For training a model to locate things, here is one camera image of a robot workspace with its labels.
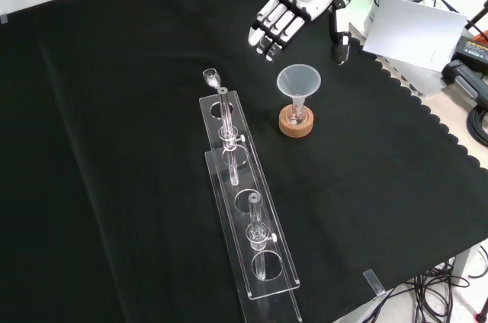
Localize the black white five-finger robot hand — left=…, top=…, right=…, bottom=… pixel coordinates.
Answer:
left=247, top=0, right=358, bottom=66

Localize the translucent plastic funnel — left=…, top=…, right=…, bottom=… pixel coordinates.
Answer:
left=276, top=63, right=323, bottom=111

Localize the clear acrylic funnel stand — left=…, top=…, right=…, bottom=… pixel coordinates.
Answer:
left=198, top=86, right=303, bottom=323

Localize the pale white board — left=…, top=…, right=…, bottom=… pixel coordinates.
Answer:
left=361, top=0, right=470, bottom=73

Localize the small round-bottom glass flask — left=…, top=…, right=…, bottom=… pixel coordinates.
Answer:
left=287, top=104, right=308, bottom=128

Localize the white mounting plate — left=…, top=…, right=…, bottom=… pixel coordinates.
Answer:
left=347, top=0, right=453, bottom=96

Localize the black tripod leg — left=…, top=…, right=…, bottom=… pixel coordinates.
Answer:
left=464, top=0, right=488, bottom=40

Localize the black orange battery pack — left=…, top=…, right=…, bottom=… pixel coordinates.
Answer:
left=453, top=34, right=488, bottom=69

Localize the grey black power tool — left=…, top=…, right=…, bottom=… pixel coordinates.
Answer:
left=441, top=59, right=488, bottom=106

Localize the black cloth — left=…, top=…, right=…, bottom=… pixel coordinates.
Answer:
left=0, top=0, right=488, bottom=323

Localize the grey table leg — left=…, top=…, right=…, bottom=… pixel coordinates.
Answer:
left=452, top=241, right=482, bottom=286

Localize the cork ring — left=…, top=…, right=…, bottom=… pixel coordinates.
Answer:
left=278, top=104, right=316, bottom=139

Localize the black coiled cable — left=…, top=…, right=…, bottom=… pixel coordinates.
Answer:
left=466, top=103, right=488, bottom=148

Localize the black cable bundle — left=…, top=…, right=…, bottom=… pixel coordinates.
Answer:
left=360, top=246, right=488, bottom=323

